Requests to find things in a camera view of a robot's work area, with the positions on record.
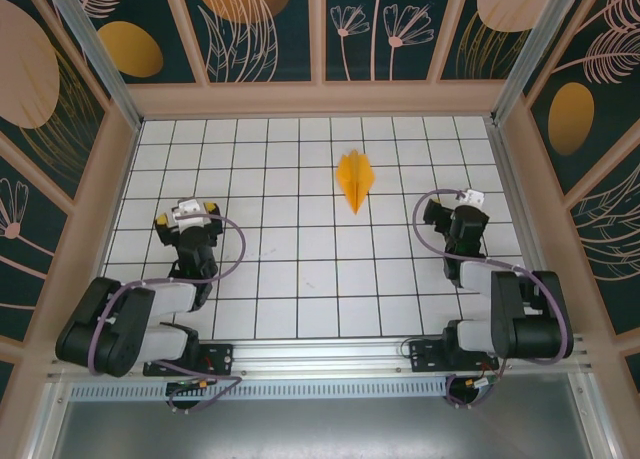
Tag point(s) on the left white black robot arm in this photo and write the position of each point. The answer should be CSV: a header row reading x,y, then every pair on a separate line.
x,y
170,299

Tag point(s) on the small circuit board with connector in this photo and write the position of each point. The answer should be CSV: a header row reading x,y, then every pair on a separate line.
x,y
187,388
480,383

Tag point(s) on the aluminium side rail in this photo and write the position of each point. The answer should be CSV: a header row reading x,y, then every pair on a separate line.
x,y
520,219

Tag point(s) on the grey metal sheet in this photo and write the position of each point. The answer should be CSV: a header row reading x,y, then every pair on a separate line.
x,y
320,429

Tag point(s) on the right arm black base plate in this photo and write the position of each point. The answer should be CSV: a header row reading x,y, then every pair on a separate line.
x,y
425,356

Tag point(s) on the aluminium frame profile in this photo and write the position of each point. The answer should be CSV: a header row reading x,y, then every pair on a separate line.
x,y
592,419
47,424

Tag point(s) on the long aluminium mounting rail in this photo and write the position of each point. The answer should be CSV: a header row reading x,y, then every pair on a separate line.
x,y
320,354

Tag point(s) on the aluminium corner post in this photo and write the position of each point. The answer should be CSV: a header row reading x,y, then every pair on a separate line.
x,y
90,54
540,44

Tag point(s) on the yellow paper sheet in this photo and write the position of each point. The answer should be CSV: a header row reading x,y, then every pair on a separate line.
x,y
352,179

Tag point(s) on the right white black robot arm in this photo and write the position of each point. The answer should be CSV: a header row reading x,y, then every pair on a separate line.
x,y
475,276

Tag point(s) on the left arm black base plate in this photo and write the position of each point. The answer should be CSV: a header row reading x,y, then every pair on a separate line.
x,y
220,356

